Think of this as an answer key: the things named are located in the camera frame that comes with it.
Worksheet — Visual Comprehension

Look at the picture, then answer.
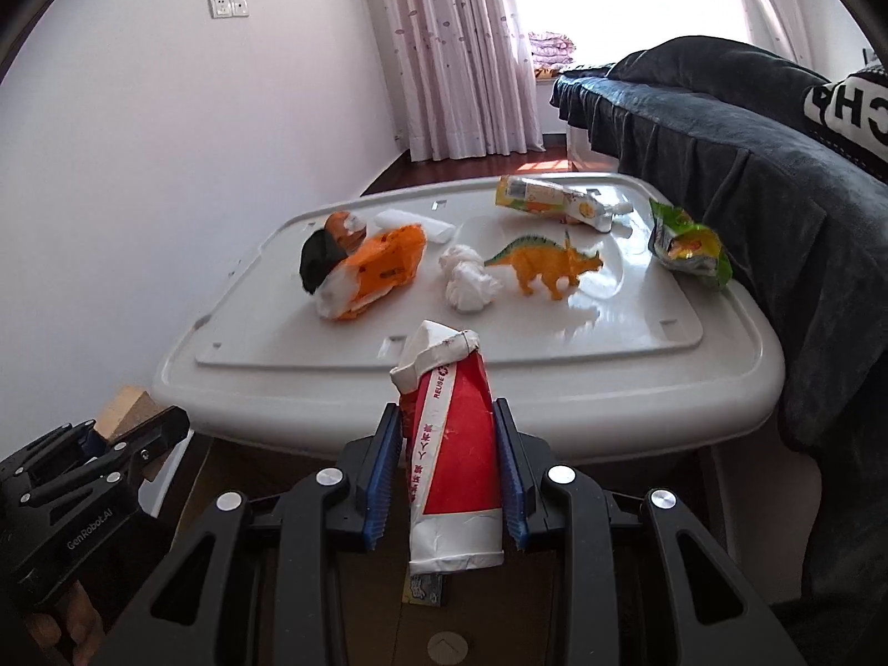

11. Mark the white foam block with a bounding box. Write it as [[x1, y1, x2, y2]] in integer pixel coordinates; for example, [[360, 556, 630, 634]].
[[374, 209, 456, 245]]

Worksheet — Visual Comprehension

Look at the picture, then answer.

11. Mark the folded pink quilt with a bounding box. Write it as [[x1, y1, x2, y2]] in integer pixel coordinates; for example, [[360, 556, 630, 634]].
[[528, 32, 577, 80]]

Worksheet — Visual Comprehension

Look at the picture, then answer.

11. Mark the white wall socket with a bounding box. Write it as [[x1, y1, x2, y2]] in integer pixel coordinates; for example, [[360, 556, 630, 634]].
[[208, 0, 250, 19]]

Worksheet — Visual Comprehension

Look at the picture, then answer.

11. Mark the white plastic storage box lid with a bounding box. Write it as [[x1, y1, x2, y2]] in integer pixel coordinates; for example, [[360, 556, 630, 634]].
[[152, 173, 784, 463]]

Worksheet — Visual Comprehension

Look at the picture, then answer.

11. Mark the green snack bag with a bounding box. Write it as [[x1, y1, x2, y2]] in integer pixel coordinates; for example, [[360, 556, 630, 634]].
[[647, 199, 733, 289]]

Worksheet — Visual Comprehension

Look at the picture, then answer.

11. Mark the orange toy dinosaur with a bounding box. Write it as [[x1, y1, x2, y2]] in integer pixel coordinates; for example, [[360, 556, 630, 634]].
[[483, 233, 603, 301]]

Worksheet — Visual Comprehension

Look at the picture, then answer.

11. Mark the red white paper carton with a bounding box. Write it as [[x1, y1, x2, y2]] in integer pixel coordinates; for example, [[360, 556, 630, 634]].
[[390, 320, 504, 576]]

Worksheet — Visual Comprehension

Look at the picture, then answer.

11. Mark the crumpled white tissue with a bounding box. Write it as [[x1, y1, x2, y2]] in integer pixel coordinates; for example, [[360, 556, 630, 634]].
[[438, 244, 503, 313]]

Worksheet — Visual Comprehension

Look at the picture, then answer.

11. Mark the person's left hand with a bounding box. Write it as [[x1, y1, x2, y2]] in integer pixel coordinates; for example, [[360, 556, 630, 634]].
[[26, 582, 105, 666]]

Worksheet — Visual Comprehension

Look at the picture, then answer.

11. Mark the dark blue bed blanket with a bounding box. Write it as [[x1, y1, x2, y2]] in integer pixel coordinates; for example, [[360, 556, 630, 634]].
[[551, 36, 886, 600]]

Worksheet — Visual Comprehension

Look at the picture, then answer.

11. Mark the brown white rolled sock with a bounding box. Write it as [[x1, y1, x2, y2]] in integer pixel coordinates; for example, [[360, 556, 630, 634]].
[[325, 210, 367, 254]]

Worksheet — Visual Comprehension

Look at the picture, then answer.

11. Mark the pink patterned curtain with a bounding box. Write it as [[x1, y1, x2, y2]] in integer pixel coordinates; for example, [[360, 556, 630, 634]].
[[382, 0, 543, 161]]

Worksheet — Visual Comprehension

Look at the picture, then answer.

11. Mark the yellow squeeze pouch with spout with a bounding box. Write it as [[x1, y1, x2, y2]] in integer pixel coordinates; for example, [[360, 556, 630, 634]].
[[495, 176, 634, 233]]

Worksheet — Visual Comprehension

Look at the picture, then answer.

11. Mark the orange white plastic bag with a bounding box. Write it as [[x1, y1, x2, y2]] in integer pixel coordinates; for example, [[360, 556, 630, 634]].
[[313, 224, 426, 320]]

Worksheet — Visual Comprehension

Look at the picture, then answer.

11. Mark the brown cardboard box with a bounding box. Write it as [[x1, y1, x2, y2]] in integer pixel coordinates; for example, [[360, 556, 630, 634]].
[[93, 383, 730, 666]]

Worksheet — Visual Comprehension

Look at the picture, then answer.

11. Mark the black white letter pillow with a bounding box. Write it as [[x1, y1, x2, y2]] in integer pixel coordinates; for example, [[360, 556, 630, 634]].
[[804, 62, 888, 182]]

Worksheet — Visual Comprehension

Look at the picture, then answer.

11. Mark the black sock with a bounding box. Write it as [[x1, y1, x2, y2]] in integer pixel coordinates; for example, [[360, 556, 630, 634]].
[[298, 229, 347, 295]]

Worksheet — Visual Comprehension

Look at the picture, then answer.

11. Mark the white bed frame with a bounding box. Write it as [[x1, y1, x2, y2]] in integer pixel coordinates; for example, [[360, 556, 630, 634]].
[[566, 127, 619, 173]]

